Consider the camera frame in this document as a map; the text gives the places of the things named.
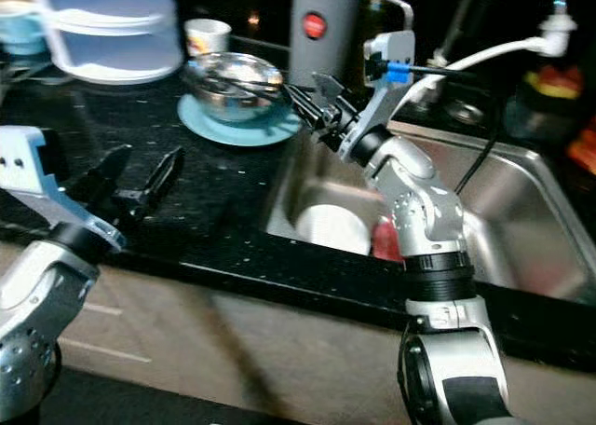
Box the dark floor mat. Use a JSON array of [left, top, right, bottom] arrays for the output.
[[47, 369, 215, 425]]

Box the white stacked food container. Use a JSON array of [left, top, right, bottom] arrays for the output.
[[26, 0, 183, 84]]

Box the orange red package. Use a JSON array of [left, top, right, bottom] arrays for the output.
[[566, 117, 596, 172]]

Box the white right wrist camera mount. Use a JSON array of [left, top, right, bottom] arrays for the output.
[[340, 31, 417, 162]]

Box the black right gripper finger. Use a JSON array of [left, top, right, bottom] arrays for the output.
[[312, 71, 347, 109], [284, 82, 341, 146]]

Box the black sponge holder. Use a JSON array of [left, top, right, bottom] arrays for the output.
[[503, 63, 586, 146]]

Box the white plate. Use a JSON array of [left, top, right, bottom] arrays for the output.
[[293, 204, 375, 256]]

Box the grey thermos jug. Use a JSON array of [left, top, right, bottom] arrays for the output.
[[289, 0, 373, 86]]

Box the round steel drain ring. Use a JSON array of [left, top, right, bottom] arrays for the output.
[[445, 99, 485, 128]]

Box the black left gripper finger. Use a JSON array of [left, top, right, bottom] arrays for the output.
[[79, 145, 134, 210], [144, 147, 185, 212]]

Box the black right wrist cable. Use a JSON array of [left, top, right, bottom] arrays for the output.
[[405, 63, 532, 195]]

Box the blue printed mug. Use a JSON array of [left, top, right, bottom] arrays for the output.
[[0, 0, 49, 57]]

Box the black chopstick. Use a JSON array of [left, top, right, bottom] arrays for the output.
[[194, 78, 318, 109], [196, 69, 322, 98]]

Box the stainless steel bowl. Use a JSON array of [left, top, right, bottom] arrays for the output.
[[184, 52, 285, 124]]

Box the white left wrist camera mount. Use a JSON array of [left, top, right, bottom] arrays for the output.
[[0, 127, 127, 251]]

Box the small white printed cup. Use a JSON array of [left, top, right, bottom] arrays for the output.
[[184, 18, 233, 59]]

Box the pink plate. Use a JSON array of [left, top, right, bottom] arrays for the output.
[[372, 215, 409, 263]]

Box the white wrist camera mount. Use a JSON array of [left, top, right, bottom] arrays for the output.
[[0, 127, 127, 251], [340, 31, 417, 162]]

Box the stainless steel sink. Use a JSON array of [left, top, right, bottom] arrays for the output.
[[265, 117, 596, 305]]

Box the teal plate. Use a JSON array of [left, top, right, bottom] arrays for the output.
[[177, 89, 305, 148]]

